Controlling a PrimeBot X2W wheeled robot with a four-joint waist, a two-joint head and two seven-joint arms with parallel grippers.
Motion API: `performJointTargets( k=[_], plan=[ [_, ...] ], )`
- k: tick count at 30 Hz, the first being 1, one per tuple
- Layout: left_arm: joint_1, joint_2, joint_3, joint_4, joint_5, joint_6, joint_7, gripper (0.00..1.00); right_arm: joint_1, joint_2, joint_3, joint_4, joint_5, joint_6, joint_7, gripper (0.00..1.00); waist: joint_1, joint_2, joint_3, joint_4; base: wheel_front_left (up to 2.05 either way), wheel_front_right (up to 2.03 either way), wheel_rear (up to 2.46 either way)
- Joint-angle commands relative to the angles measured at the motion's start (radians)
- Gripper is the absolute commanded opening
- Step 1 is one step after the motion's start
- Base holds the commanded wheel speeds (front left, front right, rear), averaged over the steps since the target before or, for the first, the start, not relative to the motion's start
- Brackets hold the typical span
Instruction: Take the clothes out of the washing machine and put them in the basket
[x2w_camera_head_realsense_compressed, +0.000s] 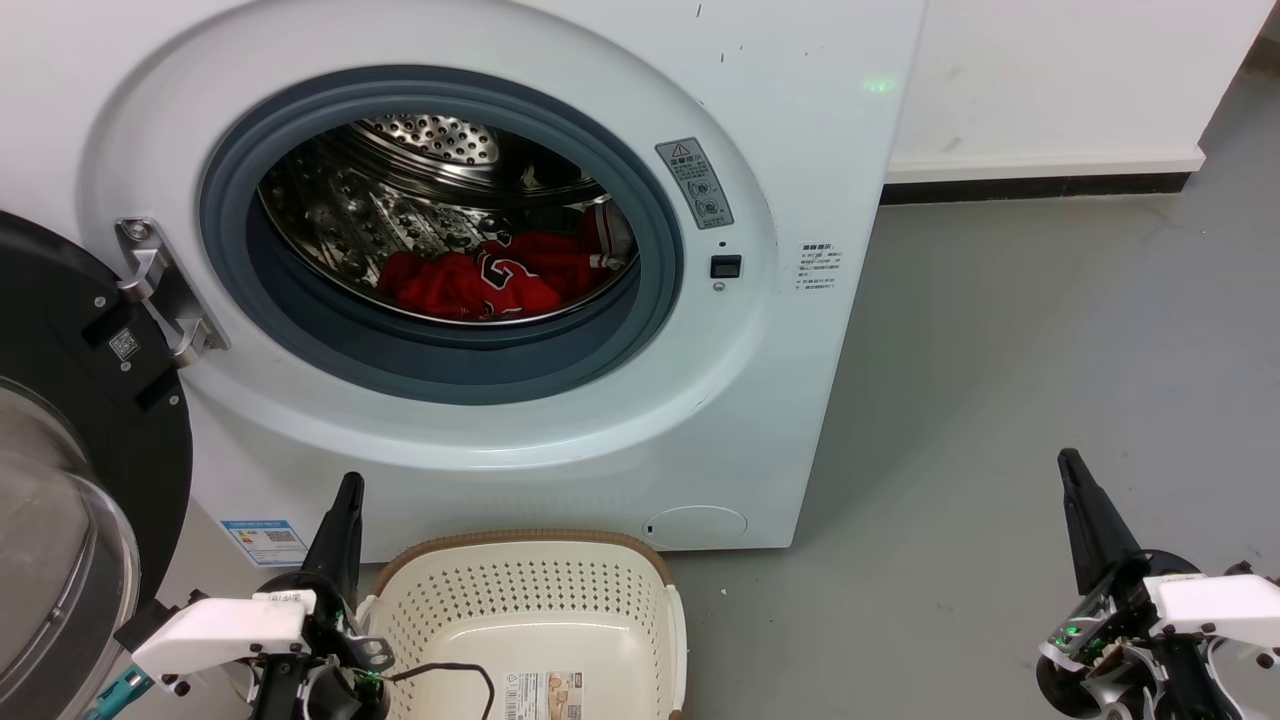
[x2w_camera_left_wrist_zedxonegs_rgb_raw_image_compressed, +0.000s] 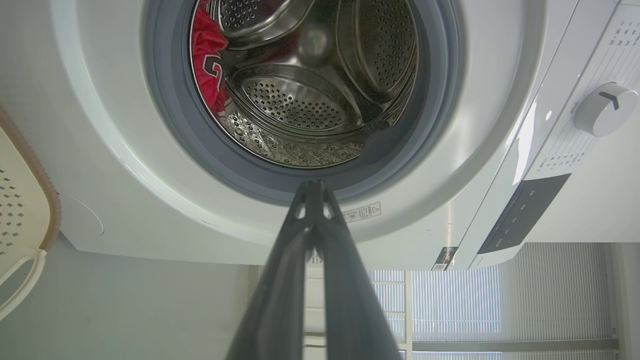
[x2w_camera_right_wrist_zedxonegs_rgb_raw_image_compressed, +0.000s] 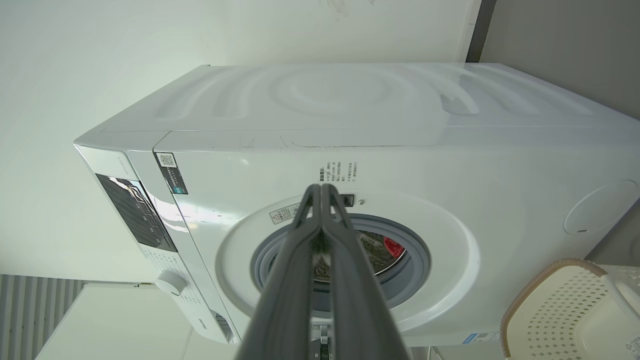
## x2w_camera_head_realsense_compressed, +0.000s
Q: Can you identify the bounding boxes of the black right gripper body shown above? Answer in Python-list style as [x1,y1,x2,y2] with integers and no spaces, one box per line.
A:
[1035,550,1241,720]

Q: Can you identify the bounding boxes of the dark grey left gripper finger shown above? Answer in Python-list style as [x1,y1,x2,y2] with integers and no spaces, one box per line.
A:
[300,472,366,603]

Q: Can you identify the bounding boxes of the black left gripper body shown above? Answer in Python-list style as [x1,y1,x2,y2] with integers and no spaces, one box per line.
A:
[250,572,393,720]

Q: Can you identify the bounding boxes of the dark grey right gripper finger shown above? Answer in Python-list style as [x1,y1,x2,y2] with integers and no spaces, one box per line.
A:
[1058,449,1146,597]

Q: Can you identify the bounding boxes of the red basketball jersey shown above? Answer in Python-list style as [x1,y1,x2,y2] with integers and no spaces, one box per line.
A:
[377,200,636,323]

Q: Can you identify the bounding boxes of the cream perforated laundry basket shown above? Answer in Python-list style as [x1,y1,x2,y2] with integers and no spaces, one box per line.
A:
[358,530,689,720]

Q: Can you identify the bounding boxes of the stainless steel washing machine drum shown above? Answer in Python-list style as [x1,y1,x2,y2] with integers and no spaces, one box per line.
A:
[257,113,641,326]

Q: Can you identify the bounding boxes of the washing machine door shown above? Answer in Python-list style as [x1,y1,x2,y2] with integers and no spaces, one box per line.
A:
[0,210,194,720]

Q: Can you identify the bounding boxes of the blue energy label sticker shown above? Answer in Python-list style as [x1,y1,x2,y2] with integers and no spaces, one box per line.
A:
[220,518,308,568]

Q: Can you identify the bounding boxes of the grey rubber door gasket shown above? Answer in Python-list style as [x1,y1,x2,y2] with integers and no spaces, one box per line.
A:
[198,65,686,406]

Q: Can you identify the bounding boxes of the silver metal door hinge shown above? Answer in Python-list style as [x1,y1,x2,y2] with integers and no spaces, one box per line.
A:
[115,217,229,363]

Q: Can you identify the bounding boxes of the white front-load washing machine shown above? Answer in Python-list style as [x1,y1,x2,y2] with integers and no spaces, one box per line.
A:
[0,0,929,601]

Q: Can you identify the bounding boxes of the round white filter cover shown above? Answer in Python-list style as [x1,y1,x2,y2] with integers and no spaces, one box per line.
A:
[643,505,749,551]

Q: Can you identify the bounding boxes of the small printed text label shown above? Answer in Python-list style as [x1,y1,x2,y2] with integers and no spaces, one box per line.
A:
[797,242,844,293]

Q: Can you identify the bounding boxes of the grey warning sticker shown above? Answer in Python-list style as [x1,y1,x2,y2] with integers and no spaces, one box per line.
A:
[655,137,734,231]

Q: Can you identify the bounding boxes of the thin black cable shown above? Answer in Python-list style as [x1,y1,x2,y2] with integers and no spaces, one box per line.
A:
[385,662,498,720]

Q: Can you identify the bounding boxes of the black wall baseboard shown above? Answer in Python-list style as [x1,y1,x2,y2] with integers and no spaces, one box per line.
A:
[880,172,1193,206]

